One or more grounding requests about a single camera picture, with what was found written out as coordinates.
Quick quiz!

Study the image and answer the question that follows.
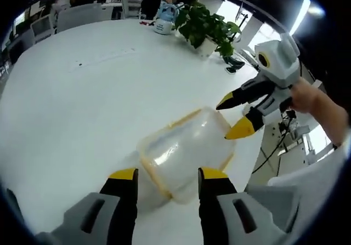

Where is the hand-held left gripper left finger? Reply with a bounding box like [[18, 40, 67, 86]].
[[35, 167, 139, 245]]

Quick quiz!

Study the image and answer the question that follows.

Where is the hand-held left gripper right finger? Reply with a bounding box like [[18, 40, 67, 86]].
[[197, 167, 287, 245]]

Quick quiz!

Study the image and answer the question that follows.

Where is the clear container with yellow clips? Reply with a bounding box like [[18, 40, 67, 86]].
[[137, 107, 236, 202]]

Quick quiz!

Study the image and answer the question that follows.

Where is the person's right hand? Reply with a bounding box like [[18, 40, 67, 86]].
[[289, 78, 325, 115]]

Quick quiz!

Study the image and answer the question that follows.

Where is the dark green curved object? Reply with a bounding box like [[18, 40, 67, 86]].
[[227, 55, 246, 68]]

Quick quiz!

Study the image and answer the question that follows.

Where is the green plant in white pot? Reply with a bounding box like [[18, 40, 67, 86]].
[[174, 2, 242, 59]]

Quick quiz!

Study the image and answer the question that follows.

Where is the white and blue kettle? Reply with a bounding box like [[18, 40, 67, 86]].
[[152, 2, 178, 36]]

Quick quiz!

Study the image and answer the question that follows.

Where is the white office chair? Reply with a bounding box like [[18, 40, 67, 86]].
[[120, 0, 144, 20], [56, 3, 104, 33], [30, 16, 54, 44]]

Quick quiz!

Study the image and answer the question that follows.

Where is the black cable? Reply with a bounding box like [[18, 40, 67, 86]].
[[252, 113, 296, 174]]

